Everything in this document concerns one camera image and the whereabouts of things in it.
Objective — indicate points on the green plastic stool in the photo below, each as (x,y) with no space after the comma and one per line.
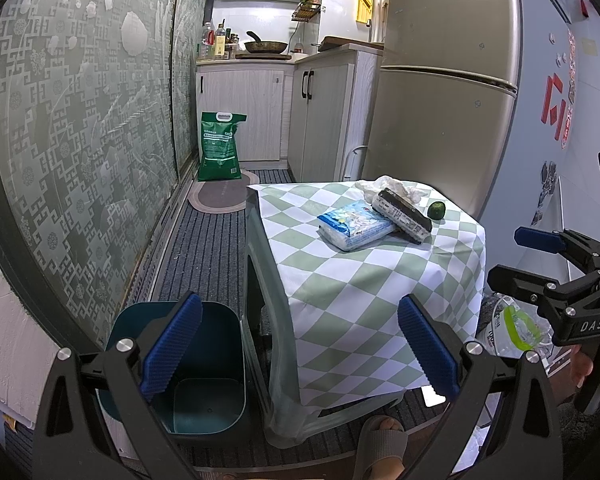
(269,342)

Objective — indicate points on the frosted patterned sliding door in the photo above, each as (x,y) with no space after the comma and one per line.
(95,132)

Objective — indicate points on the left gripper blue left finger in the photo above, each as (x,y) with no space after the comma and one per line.
(164,341)

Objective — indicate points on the black white rectangular package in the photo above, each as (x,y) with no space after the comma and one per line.
(403,214)

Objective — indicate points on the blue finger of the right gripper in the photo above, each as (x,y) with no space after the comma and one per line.
(539,240)
(521,285)

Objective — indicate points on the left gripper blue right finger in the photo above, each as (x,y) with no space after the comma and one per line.
(435,346)

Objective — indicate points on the beige refrigerator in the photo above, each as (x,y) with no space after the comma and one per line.
(446,93)

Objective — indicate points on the wall spice rack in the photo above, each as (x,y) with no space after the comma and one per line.
(306,10)

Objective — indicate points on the condiment bottles group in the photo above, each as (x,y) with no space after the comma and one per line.
(217,43)

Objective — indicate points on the teal plastic trash bin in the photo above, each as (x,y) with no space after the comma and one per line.
(206,399)

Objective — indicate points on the oval grey floor mat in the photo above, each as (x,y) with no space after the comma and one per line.
(221,196)

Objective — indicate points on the white plastic bag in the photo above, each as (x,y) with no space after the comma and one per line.
(371,189)

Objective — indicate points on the blue white tissue pack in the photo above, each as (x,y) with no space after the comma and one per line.
(353,226)

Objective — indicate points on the white kitchen cabinet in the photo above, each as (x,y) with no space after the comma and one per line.
(310,116)

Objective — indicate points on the green rice bag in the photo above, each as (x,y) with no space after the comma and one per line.
(219,157)

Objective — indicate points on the frying pan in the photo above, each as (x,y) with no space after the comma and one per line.
(258,46)

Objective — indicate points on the grey slipper foot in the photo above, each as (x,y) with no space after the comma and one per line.
(381,448)

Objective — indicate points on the green lime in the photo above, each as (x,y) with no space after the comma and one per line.
(436,211)

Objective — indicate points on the green white checkered tablecloth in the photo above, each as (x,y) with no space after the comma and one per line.
(346,344)

